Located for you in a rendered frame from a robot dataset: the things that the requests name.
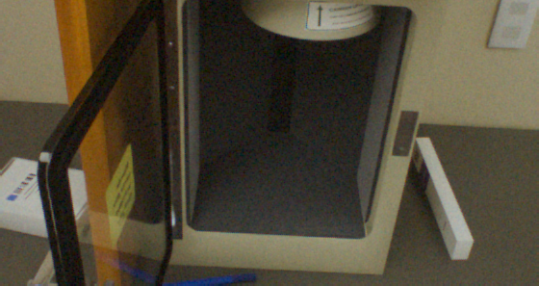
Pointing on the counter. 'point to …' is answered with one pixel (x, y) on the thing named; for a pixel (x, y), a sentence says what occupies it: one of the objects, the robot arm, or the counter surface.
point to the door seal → (89, 128)
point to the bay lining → (287, 89)
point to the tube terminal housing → (195, 250)
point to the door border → (73, 134)
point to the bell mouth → (311, 17)
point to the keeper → (404, 133)
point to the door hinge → (173, 100)
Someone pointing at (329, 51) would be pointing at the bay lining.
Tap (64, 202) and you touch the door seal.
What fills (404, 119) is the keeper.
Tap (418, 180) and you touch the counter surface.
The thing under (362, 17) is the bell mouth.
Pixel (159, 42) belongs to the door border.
